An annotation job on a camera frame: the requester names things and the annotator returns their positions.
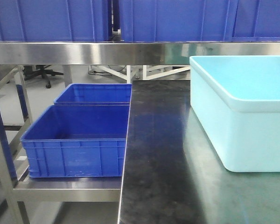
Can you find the black office chair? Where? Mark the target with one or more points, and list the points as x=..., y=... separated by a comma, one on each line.
x=41, y=70

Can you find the far blue bin lower shelf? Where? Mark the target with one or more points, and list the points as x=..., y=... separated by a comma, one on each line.
x=95, y=94

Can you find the white frame table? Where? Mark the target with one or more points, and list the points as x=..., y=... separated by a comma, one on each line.
x=146, y=72

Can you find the large blue bin upper shelf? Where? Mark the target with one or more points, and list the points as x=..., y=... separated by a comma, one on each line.
x=177, y=20

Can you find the stainless steel shelf rack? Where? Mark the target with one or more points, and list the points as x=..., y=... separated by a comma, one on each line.
x=97, y=53

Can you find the stainless steel work table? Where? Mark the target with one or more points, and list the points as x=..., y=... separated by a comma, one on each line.
x=172, y=174

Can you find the blue bin on left rack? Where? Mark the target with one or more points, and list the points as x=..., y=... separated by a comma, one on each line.
x=55, y=20

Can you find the light cyan plastic tub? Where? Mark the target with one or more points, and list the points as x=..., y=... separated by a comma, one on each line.
x=237, y=101

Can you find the near blue bin lower shelf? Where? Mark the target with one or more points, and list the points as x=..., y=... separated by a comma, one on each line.
x=77, y=141

